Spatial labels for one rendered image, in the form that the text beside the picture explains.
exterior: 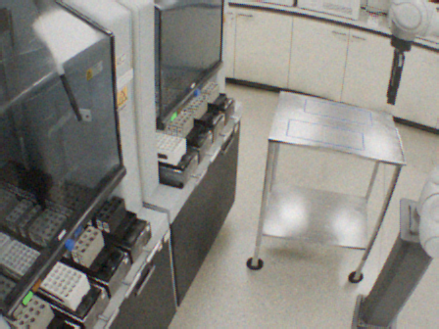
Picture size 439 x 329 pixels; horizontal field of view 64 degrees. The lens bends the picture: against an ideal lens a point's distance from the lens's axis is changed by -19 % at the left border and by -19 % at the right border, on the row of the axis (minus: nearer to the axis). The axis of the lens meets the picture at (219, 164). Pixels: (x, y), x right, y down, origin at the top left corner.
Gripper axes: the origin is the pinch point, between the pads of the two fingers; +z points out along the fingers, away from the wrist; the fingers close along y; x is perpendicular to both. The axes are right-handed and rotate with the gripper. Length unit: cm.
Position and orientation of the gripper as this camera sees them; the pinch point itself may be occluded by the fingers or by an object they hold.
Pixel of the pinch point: (392, 92)
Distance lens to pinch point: 135.7
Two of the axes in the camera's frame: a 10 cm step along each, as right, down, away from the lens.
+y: 3.3, -5.5, 7.7
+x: -9.4, -2.2, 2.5
